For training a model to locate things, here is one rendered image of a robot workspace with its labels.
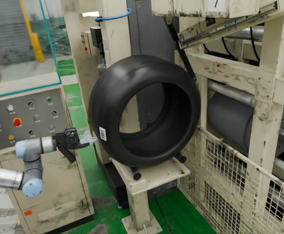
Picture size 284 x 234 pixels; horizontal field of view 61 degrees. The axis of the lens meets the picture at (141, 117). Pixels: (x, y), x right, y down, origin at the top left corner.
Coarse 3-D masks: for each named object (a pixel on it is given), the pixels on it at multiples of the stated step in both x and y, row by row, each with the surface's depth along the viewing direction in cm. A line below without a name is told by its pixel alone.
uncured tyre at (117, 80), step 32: (128, 64) 112; (160, 64) 110; (96, 96) 114; (128, 96) 105; (192, 96) 120; (96, 128) 112; (160, 128) 153; (192, 128) 128; (128, 160) 119; (160, 160) 127
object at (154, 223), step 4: (128, 216) 213; (152, 216) 210; (124, 220) 209; (128, 220) 209; (152, 220) 207; (156, 220) 206; (124, 224) 206; (128, 224) 205; (152, 224) 203; (156, 224) 202; (132, 228) 201; (148, 228) 199; (152, 228) 199; (156, 228) 198; (160, 228) 198; (128, 232) 198; (132, 232) 198; (136, 232) 197; (140, 232) 197; (144, 232) 197; (148, 232) 196; (152, 232) 196; (156, 232) 196
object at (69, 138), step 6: (54, 132) 112; (66, 132) 114; (72, 132) 115; (54, 138) 110; (60, 138) 111; (66, 138) 111; (72, 138) 111; (78, 138) 114; (54, 144) 109; (60, 144) 112; (66, 144) 114; (72, 144) 113; (54, 150) 111
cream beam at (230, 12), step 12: (156, 0) 123; (168, 0) 113; (180, 0) 104; (192, 0) 97; (204, 0) 91; (228, 0) 80; (240, 0) 81; (252, 0) 83; (156, 12) 126; (168, 12) 115; (180, 12) 106; (192, 12) 99; (204, 12) 93; (216, 12) 86; (228, 12) 82; (240, 12) 83; (252, 12) 85
